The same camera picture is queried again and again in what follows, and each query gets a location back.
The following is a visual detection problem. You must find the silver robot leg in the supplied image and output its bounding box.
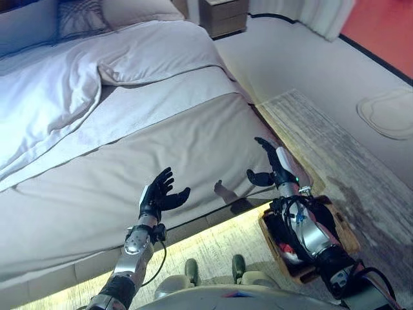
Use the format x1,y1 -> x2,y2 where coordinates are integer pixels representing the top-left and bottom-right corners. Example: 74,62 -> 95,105
154,257 -> 199,300
231,253 -> 279,289

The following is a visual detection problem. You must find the small round pale mat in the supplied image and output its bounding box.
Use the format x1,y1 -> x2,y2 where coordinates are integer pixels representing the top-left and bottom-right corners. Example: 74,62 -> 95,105
356,89 -> 413,141

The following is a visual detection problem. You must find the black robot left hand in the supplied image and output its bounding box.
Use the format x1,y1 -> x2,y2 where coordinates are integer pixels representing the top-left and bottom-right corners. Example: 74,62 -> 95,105
138,167 -> 192,224

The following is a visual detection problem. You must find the grey robot torso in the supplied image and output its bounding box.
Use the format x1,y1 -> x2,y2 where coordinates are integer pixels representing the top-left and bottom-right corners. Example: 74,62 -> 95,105
137,284 -> 343,310

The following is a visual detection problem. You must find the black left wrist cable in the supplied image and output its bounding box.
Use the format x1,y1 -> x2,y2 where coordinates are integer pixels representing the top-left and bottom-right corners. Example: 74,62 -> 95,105
141,240 -> 168,289

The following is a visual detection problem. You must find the patterned brown cushion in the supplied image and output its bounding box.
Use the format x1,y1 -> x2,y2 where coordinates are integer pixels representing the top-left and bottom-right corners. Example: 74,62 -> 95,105
55,0 -> 113,39

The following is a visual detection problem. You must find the brown wooden nightstand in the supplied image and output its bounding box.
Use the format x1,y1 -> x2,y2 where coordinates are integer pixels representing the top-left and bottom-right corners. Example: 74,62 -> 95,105
197,0 -> 249,39

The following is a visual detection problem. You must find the cream drape curtain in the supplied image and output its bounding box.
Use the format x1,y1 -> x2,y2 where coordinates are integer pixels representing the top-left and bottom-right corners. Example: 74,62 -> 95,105
297,0 -> 356,42

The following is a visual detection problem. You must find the brown wicker basket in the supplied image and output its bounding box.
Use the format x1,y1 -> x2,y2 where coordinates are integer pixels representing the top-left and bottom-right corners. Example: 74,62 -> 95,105
257,194 -> 361,285

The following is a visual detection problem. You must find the silver robot left leg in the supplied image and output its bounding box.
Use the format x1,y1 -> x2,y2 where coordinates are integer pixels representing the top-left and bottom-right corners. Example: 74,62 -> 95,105
154,257 -> 199,300

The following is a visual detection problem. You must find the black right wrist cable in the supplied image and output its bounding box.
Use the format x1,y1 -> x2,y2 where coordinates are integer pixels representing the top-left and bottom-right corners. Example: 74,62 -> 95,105
270,194 -> 316,246

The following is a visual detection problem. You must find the white duvet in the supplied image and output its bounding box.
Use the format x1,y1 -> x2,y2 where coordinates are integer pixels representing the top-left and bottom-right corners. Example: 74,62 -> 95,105
0,20 -> 227,182

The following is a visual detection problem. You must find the upholstered bed frame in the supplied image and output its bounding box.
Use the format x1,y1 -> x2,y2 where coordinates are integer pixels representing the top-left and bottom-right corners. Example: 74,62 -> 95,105
0,0 -> 321,302

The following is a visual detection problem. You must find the beige pillow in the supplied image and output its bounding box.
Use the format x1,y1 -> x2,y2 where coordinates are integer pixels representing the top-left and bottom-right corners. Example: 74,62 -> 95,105
101,0 -> 185,30

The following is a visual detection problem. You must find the beige bedspread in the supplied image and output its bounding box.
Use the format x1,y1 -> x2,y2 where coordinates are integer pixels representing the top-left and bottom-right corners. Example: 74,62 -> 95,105
0,91 -> 313,282

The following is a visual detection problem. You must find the grey pillow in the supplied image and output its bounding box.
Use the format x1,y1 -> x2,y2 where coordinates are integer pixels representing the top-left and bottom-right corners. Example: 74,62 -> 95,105
0,0 -> 61,58

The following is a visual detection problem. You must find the silver robot right leg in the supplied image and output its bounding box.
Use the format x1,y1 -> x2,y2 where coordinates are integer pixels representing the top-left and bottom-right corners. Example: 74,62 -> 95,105
231,253 -> 279,289

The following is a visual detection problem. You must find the grey striped rug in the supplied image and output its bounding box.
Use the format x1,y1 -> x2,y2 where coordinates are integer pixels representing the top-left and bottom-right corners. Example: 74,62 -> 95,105
18,88 -> 413,310

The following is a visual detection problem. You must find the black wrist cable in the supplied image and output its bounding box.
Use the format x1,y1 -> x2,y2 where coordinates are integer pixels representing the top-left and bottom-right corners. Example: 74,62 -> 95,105
270,194 -> 316,246
141,240 -> 168,289

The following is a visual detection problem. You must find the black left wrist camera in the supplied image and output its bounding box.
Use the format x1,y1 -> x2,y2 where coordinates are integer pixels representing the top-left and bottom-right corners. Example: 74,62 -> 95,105
152,223 -> 168,243

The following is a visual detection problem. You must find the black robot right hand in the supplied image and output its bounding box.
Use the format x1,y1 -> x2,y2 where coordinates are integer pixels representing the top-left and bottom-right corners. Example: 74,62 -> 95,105
246,136 -> 301,192

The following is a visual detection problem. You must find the red glowing window panel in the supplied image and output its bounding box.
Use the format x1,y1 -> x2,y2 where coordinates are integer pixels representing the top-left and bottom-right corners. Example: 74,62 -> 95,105
339,0 -> 413,81

